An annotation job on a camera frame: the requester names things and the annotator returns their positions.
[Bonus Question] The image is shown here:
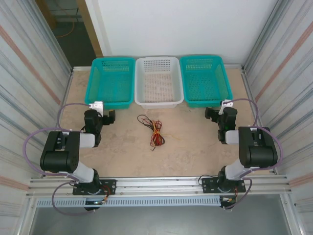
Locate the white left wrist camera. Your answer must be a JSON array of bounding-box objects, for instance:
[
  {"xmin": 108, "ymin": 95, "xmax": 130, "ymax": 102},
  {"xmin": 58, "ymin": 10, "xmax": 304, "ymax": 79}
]
[{"xmin": 89, "ymin": 101, "xmax": 105, "ymax": 111}]

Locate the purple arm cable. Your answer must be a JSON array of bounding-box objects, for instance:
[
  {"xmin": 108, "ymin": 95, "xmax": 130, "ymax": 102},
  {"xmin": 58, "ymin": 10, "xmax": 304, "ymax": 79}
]
[
  {"xmin": 224, "ymin": 97, "xmax": 284, "ymax": 211},
  {"xmin": 22, "ymin": 102, "xmax": 96, "ymax": 216}
]

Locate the teal plastic basket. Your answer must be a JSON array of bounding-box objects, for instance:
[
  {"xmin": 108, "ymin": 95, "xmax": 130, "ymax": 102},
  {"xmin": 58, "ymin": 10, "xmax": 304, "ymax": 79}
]
[
  {"xmin": 84, "ymin": 57, "xmax": 136, "ymax": 110},
  {"xmin": 179, "ymin": 55, "xmax": 233, "ymax": 108}
]

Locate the brown wooden board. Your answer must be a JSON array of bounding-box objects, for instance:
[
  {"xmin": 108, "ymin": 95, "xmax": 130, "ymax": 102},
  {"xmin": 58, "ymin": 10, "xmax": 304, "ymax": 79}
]
[{"xmin": 35, "ymin": 0, "xmax": 57, "ymax": 30}]

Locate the grey slotted cable duct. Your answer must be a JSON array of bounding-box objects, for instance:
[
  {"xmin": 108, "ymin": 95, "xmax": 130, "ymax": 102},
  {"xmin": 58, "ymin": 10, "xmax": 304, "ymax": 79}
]
[{"xmin": 36, "ymin": 197, "xmax": 222, "ymax": 208}]

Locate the base wiring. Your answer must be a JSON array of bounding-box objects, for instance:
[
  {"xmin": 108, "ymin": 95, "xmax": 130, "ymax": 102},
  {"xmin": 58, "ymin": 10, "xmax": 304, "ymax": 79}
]
[
  {"xmin": 221, "ymin": 186, "xmax": 242, "ymax": 204},
  {"xmin": 100, "ymin": 185, "xmax": 115, "ymax": 204}
]

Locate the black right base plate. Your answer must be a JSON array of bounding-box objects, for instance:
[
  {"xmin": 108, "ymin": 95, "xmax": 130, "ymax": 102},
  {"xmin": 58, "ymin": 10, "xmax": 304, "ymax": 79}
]
[{"xmin": 201, "ymin": 177, "xmax": 246, "ymax": 194}]

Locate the wooden door frame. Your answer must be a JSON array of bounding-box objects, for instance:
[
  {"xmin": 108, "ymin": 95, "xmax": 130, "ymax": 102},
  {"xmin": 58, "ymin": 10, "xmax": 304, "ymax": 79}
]
[{"xmin": 75, "ymin": 0, "xmax": 103, "ymax": 58}]

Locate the orange floor cable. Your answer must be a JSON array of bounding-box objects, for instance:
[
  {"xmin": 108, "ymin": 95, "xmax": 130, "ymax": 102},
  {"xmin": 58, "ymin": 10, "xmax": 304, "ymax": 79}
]
[{"xmin": 56, "ymin": 21, "xmax": 77, "ymax": 39}]

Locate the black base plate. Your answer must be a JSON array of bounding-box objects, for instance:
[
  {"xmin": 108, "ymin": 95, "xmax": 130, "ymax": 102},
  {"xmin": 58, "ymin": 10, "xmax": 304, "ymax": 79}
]
[
  {"xmin": 201, "ymin": 177, "xmax": 246, "ymax": 194},
  {"xmin": 72, "ymin": 179, "xmax": 117, "ymax": 196}
]

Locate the right base wiring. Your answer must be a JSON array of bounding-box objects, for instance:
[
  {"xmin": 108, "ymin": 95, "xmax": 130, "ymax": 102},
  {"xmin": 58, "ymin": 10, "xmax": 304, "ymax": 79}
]
[{"xmin": 221, "ymin": 186, "xmax": 242, "ymax": 204}]

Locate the aluminium mounting rail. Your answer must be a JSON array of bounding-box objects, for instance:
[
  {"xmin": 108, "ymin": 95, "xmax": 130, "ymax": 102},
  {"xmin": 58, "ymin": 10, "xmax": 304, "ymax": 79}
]
[{"xmin": 25, "ymin": 174, "xmax": 293, "ymax": 199}]

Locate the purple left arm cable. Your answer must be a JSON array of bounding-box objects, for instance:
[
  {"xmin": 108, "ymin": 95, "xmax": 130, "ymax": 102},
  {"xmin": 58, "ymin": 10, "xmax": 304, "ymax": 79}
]
[{"xmin": 22, "ymin": 102, "xmax": 96, "ymax": 216}]

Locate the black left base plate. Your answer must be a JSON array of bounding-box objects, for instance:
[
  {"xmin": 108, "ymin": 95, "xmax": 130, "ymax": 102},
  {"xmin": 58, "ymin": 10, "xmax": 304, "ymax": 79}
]
[{"xmin": 72, "ymin": 179, "xmax": 117, "ymax": 196}]

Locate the left base wiring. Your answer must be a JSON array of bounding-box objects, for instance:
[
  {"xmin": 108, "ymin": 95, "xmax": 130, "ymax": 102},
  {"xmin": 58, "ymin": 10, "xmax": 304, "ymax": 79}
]
[{"xmin": 100, "ymin": 185, "xmax": 115, "ymax": 204}]

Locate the white plastic basket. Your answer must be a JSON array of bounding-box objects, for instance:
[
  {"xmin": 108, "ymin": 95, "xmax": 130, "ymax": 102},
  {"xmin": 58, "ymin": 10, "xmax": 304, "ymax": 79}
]
[{"xmin": 134, "ymin": 56, "xmax": 184, "ymax": 109}]

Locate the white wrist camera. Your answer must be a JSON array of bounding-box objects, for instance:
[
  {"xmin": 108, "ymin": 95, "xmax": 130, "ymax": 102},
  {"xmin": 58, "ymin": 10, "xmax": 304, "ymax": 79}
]
[
  {"xmin": 219, "ymin": 99, "xmax": 233, "ymax": 115},
  {"xmin": 89, "ymin": 101, "xmax": 105, "ymax": 111}
]

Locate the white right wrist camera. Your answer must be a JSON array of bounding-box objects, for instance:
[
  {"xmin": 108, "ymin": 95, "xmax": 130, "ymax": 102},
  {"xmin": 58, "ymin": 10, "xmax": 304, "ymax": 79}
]
[{"xmin": 219, "ymin": 99, "xmax": 233, "ymax": 115}]

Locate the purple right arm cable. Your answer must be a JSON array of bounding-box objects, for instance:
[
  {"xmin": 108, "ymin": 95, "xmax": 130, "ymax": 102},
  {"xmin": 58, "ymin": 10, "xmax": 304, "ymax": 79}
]
[{"xmin": 224, "ymin": 97, "xmax": 284, "ymax": 211}]

